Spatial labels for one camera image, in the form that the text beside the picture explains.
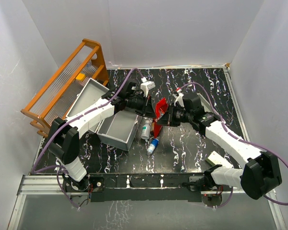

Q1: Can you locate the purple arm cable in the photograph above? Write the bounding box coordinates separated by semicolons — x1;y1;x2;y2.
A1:
177;82;288;208
31;68;144;210

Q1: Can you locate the yellow block on rack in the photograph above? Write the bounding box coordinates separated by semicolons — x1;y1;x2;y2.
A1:
76;73;86;81

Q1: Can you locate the white green medicine bottle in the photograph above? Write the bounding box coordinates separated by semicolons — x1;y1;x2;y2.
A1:
141;119;151;140

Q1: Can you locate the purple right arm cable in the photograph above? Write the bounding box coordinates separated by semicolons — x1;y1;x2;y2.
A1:
177;82;288;208

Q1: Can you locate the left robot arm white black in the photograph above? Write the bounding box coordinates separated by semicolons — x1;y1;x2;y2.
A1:
47;80;156;191

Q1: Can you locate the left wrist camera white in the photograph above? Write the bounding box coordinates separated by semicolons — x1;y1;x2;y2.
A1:
140;77;156;97

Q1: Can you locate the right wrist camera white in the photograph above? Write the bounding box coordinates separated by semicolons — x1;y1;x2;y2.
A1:
173;88;184;107

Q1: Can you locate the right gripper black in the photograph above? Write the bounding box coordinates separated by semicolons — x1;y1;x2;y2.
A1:
157;103;193;127

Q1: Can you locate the orange wooden rack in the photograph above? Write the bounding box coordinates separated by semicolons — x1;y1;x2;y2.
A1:
21;39;109;138

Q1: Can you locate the grey divided plastic tray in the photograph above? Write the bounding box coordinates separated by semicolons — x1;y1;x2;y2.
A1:
197;93;220;120

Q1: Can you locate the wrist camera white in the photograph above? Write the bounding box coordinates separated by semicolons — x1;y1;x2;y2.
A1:
140;77;156;97
173;88;184;107

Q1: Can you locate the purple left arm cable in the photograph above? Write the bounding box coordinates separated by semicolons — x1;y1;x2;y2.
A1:
31;68;144;210

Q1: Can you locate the aluminium front rail frame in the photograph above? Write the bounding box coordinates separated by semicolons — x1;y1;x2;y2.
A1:
8;176;287;230

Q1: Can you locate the white green small box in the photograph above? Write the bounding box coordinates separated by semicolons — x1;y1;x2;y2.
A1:
205;151;234;168

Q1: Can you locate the red first aid pouch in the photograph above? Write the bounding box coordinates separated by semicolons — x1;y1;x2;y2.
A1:
153;98;168;138

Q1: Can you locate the white blue spray bottle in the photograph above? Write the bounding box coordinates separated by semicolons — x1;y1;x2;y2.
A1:
147;138;159;155

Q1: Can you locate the grey metal medicine case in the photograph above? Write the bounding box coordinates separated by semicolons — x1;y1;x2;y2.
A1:
66;79;142;151

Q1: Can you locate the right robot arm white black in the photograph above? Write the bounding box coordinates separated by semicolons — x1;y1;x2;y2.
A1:
157;93;282;200

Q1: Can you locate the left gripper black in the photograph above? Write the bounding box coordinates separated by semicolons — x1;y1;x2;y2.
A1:
125;93;156;119

